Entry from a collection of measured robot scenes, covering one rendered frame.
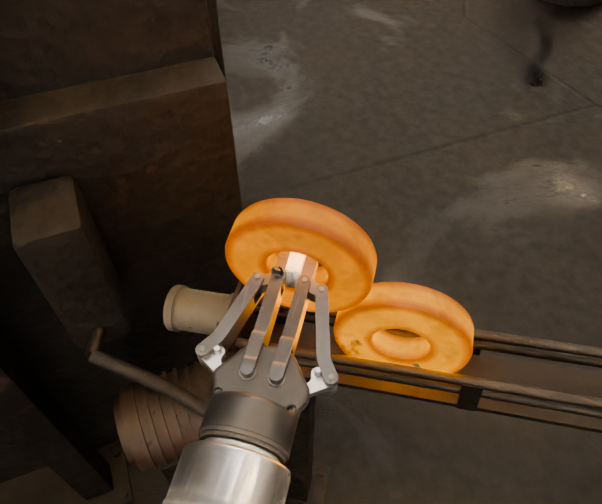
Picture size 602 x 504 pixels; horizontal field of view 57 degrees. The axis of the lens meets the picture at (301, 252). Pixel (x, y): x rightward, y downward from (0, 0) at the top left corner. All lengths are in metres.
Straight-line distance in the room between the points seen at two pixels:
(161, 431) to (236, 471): 0.41
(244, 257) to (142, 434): 0.35
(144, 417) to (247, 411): 0.40
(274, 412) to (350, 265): 0.16
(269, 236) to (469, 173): 1.45
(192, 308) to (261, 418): 0.28
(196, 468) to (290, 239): 0.22
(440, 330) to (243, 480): 0.27
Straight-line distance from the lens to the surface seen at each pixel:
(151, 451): 0.83
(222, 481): 0.42
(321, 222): 0.50
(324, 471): 1.30
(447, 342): 0.61
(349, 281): 0.55
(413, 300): 0.57
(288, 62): 2.35
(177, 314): 0.70
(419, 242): 1.68
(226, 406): 0.45
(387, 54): 2.43
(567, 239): 1.83
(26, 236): 0.68
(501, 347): 0.70
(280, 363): 0.47
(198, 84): 0.70
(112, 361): 0.79
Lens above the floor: 1.26
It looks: 51 degrees down
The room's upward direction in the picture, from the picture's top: straight up
